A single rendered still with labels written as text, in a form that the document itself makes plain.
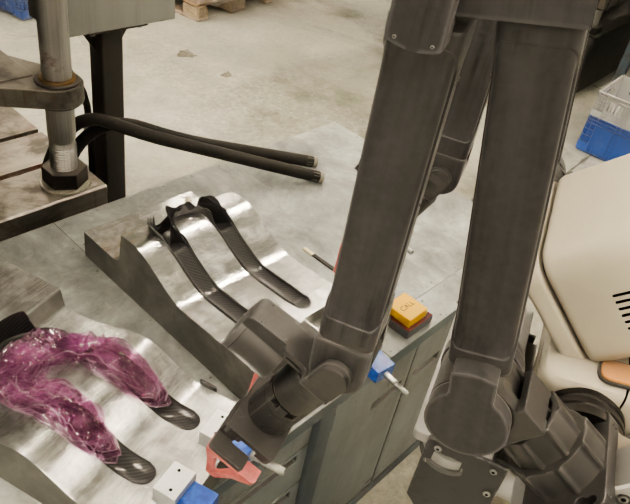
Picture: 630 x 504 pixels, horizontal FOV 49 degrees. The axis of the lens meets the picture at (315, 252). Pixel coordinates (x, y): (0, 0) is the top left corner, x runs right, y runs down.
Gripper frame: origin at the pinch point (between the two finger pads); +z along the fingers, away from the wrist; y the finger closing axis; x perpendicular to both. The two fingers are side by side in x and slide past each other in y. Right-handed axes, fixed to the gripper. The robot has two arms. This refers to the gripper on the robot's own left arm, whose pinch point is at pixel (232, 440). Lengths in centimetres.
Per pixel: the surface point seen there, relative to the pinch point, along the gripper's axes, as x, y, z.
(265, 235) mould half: -13, -52, 17
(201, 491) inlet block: 2.9, 0.6, 12.9
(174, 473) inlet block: -1.5, 0.6, 13.6
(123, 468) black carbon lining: -6.8, 1.4, 19.8
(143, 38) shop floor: -143, -305, 185
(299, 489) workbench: 29, -36, 52
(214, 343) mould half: -7.6, -24.0, 17.5
